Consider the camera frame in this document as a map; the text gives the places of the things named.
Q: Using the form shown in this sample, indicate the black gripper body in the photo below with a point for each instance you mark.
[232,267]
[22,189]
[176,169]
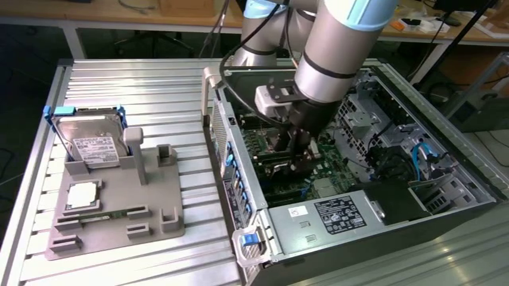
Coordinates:
[314,116]

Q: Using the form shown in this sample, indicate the graphics card with black cooler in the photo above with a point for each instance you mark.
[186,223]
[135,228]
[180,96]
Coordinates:
[282,169]

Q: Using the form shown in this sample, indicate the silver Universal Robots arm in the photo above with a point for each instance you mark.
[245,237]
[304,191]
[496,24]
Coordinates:
[339,44]

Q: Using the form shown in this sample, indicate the CPU socket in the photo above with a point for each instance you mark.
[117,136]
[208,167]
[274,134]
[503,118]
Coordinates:
[272,141]

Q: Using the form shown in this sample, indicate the green motherboard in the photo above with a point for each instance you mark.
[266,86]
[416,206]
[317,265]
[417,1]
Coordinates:
[331,161]

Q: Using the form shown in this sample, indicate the black installed RAM stick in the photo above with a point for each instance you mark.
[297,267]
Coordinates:
[270,159]

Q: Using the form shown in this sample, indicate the black RAM slot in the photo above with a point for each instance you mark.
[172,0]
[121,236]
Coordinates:
[250,124]
[249,118]

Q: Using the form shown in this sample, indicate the perforated metal disk bay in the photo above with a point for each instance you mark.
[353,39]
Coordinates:
[359,125]

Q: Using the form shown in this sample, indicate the grey power supply unit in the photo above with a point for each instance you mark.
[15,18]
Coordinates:
[343,217]

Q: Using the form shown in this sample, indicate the blue case latch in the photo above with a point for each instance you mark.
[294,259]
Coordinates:
[249,239]

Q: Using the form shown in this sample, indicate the grey metal drive bay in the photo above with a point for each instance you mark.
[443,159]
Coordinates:
[441,193]

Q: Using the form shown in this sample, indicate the open black PC case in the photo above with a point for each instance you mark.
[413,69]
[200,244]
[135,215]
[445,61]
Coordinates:
[318,266]

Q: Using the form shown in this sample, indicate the white plastic parts pile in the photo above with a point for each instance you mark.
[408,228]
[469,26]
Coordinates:
[421,25]

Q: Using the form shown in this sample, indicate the dark equipment box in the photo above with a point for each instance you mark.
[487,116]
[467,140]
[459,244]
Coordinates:
[485,116]

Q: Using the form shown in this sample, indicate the black stand pole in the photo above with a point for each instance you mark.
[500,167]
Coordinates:
[456,38]

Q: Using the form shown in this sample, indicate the grey plastic parts rack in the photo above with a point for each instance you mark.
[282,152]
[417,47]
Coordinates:
[119,190]

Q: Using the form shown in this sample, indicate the hard disk in blue caddy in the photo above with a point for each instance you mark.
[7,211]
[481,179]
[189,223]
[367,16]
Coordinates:
[95,143]

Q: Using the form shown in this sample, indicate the black office chair base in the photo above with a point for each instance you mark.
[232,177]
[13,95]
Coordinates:
[153,37]

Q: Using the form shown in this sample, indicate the brown cardboard box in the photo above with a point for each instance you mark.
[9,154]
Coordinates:
[188,6]

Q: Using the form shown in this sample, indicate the green RAM stick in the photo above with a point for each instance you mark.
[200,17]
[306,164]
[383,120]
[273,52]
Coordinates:
[105,215]

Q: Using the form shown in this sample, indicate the black monitor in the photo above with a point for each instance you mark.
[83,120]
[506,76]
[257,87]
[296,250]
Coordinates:
[465,4]

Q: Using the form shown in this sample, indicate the silver CPU chip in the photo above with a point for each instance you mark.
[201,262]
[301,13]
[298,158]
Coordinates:
[82,196]

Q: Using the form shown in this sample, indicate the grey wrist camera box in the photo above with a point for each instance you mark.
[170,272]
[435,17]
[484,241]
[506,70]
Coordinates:
[270,101]

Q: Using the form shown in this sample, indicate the grey aluminium profile frame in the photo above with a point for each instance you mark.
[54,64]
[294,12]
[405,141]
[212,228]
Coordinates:
[498,68]

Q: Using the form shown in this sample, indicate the wooden desk with white frame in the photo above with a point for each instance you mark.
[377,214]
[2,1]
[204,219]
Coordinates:
[39,12]

